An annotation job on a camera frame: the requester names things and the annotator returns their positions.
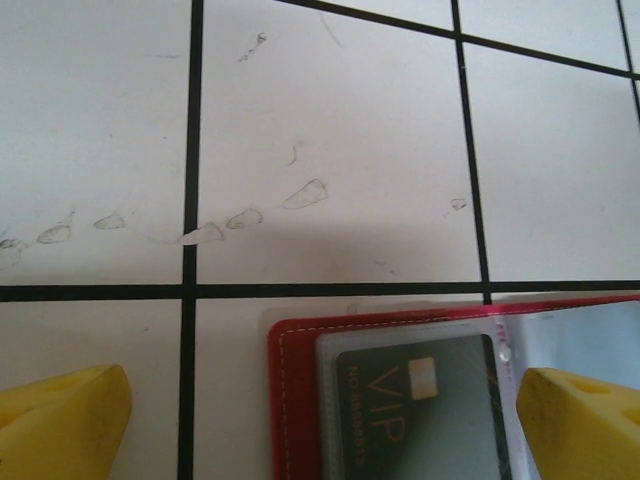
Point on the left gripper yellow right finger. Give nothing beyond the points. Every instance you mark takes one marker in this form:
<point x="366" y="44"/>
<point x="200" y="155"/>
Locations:
<point x="585" y="430"/>

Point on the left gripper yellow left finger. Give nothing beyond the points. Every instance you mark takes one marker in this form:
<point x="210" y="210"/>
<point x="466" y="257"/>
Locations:
<point x="60" y="425"/>

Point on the black VIP credit card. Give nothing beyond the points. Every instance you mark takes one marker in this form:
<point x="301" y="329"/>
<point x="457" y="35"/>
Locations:
<point x="450" y="440"/>

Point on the red leather card holder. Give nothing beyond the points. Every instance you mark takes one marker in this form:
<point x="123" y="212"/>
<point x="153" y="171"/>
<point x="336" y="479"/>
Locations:
<point x="295" y="400"/>

